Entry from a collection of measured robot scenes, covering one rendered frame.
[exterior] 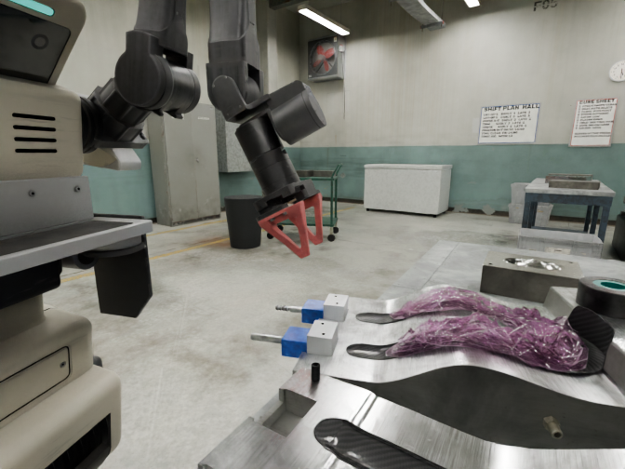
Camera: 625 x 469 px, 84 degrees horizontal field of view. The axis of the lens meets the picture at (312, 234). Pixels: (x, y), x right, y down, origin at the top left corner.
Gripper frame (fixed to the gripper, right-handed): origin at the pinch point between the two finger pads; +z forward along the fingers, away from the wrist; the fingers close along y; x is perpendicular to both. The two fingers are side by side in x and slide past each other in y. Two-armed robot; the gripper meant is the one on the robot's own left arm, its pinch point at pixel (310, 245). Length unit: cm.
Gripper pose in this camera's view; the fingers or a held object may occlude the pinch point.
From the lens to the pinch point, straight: 52.9
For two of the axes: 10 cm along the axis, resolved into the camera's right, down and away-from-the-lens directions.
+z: 4.4, 9.0, 0.8
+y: 2.7, -2.1, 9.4
